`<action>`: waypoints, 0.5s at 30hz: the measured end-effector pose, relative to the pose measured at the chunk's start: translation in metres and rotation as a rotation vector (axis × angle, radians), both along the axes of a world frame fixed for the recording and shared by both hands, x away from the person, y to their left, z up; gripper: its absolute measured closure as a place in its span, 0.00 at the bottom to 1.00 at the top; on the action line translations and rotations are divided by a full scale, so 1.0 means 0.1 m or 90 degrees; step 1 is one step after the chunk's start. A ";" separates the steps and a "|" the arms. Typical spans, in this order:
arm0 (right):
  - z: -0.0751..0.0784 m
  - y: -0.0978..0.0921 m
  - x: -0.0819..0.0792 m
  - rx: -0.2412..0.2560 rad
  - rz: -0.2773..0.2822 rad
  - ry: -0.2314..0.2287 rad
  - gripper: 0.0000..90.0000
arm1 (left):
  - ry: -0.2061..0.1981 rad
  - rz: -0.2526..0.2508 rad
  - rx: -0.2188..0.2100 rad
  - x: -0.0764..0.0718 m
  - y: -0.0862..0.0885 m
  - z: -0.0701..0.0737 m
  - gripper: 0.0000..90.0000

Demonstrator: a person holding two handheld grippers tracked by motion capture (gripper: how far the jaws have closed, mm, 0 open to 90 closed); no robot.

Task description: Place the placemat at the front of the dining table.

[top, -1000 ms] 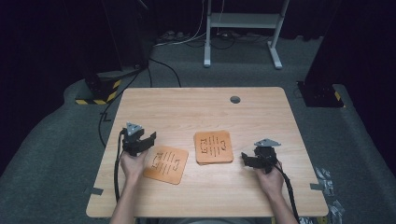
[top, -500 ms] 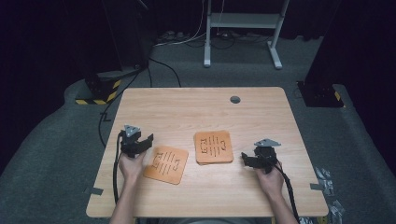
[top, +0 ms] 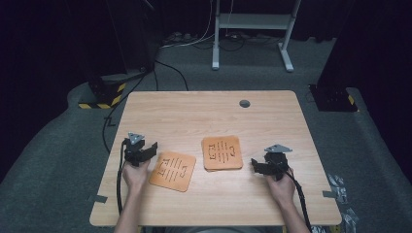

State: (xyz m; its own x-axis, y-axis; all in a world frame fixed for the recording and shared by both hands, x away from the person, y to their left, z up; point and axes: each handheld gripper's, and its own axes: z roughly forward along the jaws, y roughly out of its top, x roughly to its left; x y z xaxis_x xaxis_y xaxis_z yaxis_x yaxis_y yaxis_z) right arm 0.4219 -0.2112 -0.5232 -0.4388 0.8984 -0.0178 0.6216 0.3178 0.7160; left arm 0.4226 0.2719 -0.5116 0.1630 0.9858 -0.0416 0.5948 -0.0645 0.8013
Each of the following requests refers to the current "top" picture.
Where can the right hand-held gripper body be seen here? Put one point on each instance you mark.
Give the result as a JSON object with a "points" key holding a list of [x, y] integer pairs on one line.
{"points": [[278, 163]]}

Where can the person's left hand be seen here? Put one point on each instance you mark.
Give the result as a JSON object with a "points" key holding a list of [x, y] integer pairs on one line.
{"points": [[135, 178]]}

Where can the white metal stand frame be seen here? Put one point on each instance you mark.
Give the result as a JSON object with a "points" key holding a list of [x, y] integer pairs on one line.
{"points": [[252, 21]]}

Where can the person's right hand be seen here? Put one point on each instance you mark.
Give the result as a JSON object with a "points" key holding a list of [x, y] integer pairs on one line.
{"points": [[282, 191]]}

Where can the orange leather coaster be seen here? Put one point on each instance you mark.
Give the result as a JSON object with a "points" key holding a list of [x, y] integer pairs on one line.
{"points": [[173, 171], [222, 152]]}

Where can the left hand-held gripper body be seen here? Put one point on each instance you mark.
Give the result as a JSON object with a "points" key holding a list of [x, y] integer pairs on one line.
{"points": [[133, 152]]}

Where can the black yellow striped stand base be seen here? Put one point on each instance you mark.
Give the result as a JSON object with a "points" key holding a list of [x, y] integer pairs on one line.
{"points": [[103, 97]]}

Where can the clear plastic bag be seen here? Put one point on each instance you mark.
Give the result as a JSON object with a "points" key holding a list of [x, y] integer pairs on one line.
{"points": [[350, 217], [338, 189]]}

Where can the grey tape strip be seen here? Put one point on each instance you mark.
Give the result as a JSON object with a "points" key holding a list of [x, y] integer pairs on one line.
{"points": [[329, 194], [98, 198]]}

